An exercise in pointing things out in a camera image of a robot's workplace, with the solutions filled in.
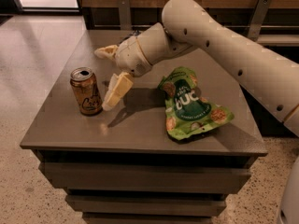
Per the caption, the orange LaCroix soda can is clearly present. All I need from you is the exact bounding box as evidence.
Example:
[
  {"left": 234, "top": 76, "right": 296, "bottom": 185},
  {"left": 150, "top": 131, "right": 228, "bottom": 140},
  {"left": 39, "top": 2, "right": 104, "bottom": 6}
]
[{"left": 70, "top": 67, "right": 102, "bottom": 116}]

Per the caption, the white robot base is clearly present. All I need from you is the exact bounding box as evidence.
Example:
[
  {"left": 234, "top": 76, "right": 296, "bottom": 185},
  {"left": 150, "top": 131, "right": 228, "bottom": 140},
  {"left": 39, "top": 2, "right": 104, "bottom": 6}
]
[{"left": 277, "top": 157, "right": 299, "bottom": 224}]

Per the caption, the right metal wall bracket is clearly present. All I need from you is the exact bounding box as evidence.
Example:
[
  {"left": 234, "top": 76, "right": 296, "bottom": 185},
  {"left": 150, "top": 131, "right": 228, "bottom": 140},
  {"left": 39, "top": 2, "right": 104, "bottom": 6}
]
[{"left": 246, "top": 0, "right": 272, "bottom": 41}]

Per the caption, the left metal wall bracket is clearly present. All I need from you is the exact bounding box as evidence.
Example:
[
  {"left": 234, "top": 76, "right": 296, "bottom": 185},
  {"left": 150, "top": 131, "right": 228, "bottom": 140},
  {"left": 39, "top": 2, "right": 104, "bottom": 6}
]
[{"left": 117, "top": 0, "right": 132, "bottom": 30}]

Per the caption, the green snack bag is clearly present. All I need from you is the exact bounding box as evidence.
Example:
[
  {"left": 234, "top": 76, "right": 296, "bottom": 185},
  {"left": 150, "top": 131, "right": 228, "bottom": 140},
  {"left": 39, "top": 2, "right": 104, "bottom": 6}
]
[{"left": 158, "top": 66, "right": 235, "bottom": 140}]

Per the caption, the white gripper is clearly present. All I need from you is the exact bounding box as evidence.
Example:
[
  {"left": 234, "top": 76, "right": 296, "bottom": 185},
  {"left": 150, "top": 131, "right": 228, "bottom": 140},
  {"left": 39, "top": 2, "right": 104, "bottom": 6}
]
[{"left": 94, "top": 36, "right": 152, "bottom": 111}]

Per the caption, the blue crumpled chip bag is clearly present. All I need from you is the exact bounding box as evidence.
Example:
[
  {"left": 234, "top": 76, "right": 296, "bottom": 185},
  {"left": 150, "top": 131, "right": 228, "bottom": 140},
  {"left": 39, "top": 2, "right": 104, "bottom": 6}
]
[{"left": 120, "top": 30, "right": 141, "bottom": 43}]

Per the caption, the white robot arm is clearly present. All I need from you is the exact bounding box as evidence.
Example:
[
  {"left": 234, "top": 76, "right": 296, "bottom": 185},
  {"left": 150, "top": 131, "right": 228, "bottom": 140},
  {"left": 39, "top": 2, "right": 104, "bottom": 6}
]
[{"left": 95, "top": 0, "right": 299, "bottom": 135}]

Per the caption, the metal wall bracket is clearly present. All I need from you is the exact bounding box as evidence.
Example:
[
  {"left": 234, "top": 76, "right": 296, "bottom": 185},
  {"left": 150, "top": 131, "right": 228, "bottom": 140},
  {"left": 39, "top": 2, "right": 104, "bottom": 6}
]
[
  {"left": 246, "top": 0, "right": 272, "bottom": 41},
  {"left": 117, "top": 0, "right": 132, "bottom": 30}
]

